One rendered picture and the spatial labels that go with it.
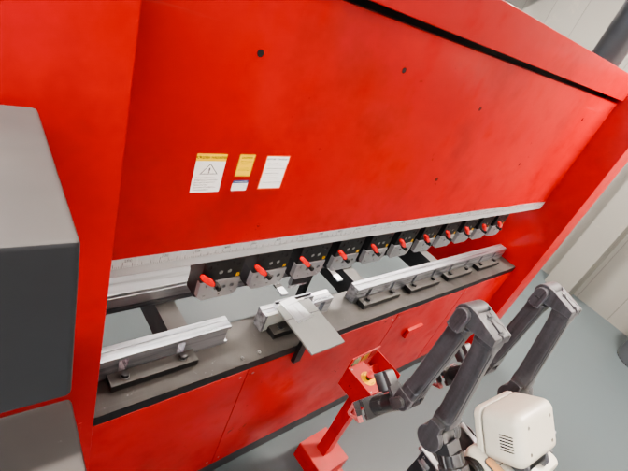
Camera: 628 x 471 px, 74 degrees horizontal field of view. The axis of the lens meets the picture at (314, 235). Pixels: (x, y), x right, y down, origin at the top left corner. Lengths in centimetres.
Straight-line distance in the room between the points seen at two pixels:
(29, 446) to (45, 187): 35
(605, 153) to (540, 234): 66
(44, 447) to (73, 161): 41
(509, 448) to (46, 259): 125
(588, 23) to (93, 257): 618
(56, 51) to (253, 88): 51
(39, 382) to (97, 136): 41
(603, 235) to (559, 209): 243
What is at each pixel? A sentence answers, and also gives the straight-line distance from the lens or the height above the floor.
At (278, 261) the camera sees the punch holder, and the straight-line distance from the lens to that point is 152.
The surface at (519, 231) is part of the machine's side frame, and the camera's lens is 352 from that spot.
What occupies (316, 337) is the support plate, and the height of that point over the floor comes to 100.
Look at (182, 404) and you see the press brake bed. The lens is 171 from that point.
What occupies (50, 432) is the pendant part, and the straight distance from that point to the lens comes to 67.
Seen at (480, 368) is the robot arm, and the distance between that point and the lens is 120.
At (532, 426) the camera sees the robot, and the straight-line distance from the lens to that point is 141.
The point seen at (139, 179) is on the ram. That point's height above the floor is 164.
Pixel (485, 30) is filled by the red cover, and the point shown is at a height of 220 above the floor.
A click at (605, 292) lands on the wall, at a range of 613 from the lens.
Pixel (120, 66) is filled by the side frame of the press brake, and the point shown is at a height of 197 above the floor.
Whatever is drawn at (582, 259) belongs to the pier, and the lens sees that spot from 590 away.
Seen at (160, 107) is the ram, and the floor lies 183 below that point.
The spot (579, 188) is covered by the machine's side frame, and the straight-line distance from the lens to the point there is 337.
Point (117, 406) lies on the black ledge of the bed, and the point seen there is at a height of 88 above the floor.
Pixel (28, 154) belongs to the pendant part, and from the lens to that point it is 48.
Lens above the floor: 218
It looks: 31 degrees down
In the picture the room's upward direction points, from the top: 23 degrees clockwise
